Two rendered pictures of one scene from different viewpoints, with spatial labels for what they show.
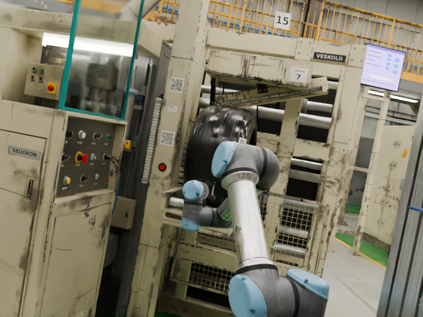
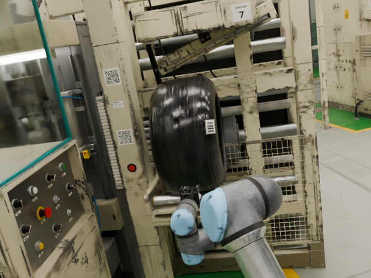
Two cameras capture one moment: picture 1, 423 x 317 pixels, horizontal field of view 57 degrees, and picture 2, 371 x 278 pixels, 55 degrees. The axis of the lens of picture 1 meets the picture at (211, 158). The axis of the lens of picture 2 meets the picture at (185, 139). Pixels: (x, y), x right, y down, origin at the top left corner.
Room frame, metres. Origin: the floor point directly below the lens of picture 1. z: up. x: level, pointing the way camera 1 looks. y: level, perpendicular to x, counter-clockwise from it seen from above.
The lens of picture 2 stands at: (0.42, 0.03, 1.63)
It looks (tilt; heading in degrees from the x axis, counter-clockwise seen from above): 16 degrees down; 358
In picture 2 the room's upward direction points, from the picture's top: 10 degrees counter-clockwise
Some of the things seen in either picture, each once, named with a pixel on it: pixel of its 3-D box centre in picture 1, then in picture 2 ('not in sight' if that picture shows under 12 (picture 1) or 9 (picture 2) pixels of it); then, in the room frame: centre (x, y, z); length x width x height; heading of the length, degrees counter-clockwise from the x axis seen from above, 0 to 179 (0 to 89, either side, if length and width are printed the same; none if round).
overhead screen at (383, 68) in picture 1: (381, 68); not in sight; (5.36, -2.05, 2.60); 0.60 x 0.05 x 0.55; 100
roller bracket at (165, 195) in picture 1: (175, 197); (156, 188); (2.17, 0.16, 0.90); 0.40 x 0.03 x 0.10; 168
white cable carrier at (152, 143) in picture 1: (153, 141); (112, 143); (2.16, 0.33, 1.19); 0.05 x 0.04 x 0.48; 168
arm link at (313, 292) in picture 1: (302, 297); not in sight; (1.03, -0.31, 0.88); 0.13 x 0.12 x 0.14; 114
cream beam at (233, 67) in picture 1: (260, 72); (196, 19); (2.40, -0.20, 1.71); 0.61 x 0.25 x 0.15; 78
